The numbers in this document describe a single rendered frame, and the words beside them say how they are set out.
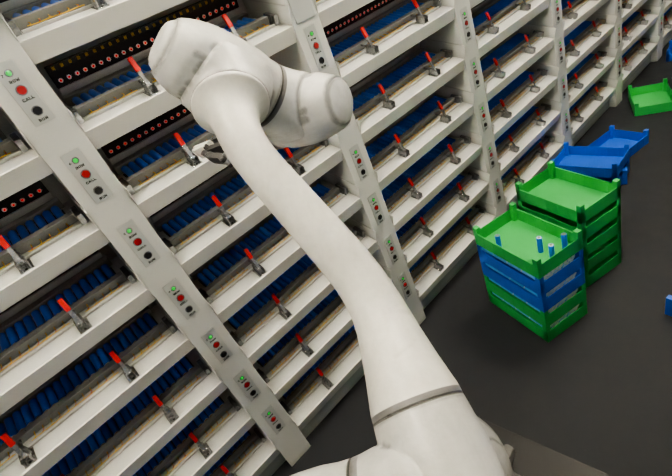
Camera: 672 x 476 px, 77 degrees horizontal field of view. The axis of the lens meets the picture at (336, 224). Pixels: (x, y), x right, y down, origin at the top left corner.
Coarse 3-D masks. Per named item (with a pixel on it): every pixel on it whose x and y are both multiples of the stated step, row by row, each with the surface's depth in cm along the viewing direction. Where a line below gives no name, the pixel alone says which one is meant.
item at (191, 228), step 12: (288, 156) 133; (300, 156) 134; (240, 192) 124; (252, 192) 125; (228, 204) 122; (204, 216) 118; (216, 216) 121; (192, 228) 117; (204, 228) 117; (168, 240) 115; (180, 240) 115
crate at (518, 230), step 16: (512, 208) 162; (496, 224) 163; (512, 224) 164; (528, 224) 161; (544, 224) 152; (480, 240) 159; (512, 240) 157; (528, 240) 154; (544, 240) 151; (560, 240) 148; (576, 240) 139; (512, 256) 145; (528, 256) 147; (544, 256) 145; (560, 256) 138; (528, 272) 141; (544, 272) 138
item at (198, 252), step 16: (320, 144) 139; (336, 144) 135; (320, 160) 132; (336, 160) 136; (304, 176) 129; (320, 176) 134; (192, 192) 125; (240, 208) 122; (256, 208) 121; (208, 224) 119; (224, 224) 118; (240, 224) 118; (256, 224) 123; (208, 240) 115; (224, 240) 117; (176, 256) 112; (192, 256) 111; (208, 256) 115
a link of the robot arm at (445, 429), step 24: (408, 408) 40; (432, 408) 39; (456, 408) 40; (384, 432) 41; (408, 432) 39; (432, 432) 38; (456, 432) 38; (480, 432) 39; (360, 456) 41; (384, 456) 39; (408, 456) 38; (432, 456) 37; (456, 456) 37; (480, 456) 37
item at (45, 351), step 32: (96, 256) 113; (64, 288) 108; (96, 288) 105; (128, 288) 107; (0, 320) 102; (32, 320) 103; (64, 320) 102; (96, 320) 101; (0, 352) 97; (32, 352) 97; (64, 352) 97; (0, 384) 93; (32, 384) 94
